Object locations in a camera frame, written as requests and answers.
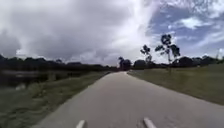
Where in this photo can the grey paved path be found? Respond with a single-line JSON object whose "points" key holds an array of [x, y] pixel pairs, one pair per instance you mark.
{"points": [[120, 100]]}

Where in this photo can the small thin tree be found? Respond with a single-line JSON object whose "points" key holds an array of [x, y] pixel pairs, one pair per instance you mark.
{"points": [[146, 50]]}

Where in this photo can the tall thin tree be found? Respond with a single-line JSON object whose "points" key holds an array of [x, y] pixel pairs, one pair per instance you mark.
{"points": [[166, 40]]}

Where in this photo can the robot's own part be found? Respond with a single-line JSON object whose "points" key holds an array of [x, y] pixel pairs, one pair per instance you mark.
{"points": [[80, 124], [149, 123]]}

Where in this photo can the grass field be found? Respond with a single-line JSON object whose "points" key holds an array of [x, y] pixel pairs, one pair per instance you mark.
{"points": [[186, 81]]}

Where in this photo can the distant row of trees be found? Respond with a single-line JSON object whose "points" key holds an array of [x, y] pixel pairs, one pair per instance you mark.
{"points": [[33, 63]]}

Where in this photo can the grass verge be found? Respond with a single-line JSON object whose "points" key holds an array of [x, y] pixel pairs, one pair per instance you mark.
{"points": [[33, 103]]}

